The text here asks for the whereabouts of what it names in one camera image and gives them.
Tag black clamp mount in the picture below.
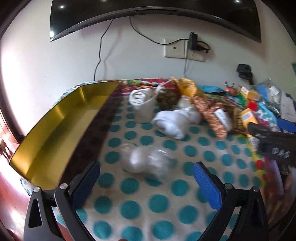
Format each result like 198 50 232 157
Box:
236 64 254 85

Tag brown snack packet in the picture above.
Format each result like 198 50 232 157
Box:
192 96 232 140

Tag brown reindeer toy figure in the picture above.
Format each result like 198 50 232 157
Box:
225 81 239 96

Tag white wall socket plate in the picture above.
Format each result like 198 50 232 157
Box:
164 38 205 62

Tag yellow medicine box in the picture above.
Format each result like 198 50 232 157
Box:
240 86 261 101

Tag black adapter cable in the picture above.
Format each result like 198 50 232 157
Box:
128 15 211 78

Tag yellow orange box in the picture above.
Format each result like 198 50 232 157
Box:
240 108 258 138

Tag blue cloth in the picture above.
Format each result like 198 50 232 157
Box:
198 85 224 93

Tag black wall television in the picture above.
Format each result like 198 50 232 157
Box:
49 0 261 43

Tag grey cloth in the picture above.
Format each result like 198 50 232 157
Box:
280 91 296 123

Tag polka dot cloth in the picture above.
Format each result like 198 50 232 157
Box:
23 78 285 241

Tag clear plastic white item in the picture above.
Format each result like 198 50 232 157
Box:
119 143 177 183

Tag red green medicine box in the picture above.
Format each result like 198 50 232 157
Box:
247 100 258 111

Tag red white carton box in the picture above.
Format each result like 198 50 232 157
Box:
156 79 179 93

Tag white sock bundle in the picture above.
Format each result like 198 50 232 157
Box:
152 95 202 140

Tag olive yarn rope ball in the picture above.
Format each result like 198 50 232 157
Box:
157 89 181 110

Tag yellow snack bag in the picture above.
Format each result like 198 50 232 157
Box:
171 77 204 97

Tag plastic bag with blue item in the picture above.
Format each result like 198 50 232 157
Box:
253 78 287 118

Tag black power adapter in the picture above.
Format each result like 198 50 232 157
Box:
188 32 198 51

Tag gold and maroon storage box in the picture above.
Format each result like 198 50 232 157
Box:
9 80 122 190

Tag black television cable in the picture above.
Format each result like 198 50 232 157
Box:
93 19 115 81

